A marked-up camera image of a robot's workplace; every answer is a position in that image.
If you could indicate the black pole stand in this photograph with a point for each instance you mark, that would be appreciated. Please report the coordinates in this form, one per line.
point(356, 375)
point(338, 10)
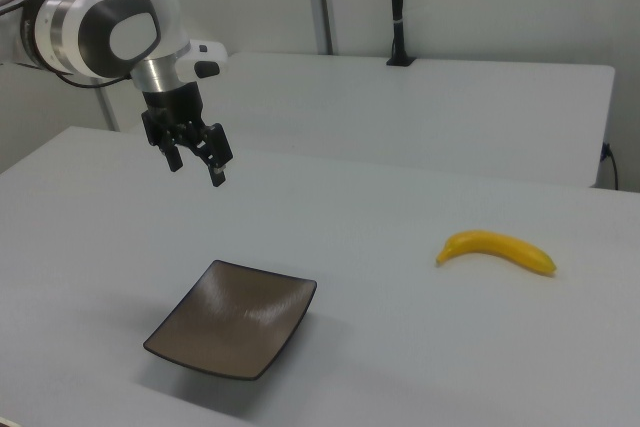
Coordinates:
point(398, 22)

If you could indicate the yellow banana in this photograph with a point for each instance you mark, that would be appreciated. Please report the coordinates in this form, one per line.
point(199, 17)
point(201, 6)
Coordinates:
point(500, 244)

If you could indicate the white side table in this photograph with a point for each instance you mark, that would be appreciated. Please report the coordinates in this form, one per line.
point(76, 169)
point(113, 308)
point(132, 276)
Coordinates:
point(400, 107)

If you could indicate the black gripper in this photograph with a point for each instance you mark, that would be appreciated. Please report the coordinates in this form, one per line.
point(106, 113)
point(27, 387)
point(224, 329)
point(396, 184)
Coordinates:
point(172, 107)

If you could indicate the square brown ceramic plate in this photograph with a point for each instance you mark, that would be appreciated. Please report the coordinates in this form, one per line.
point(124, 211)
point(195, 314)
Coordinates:
point(235, 319)

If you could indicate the grey metal frame post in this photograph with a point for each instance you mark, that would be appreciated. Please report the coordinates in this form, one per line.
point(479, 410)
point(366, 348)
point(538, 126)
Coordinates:
point(324, 7)
point(111, 112)

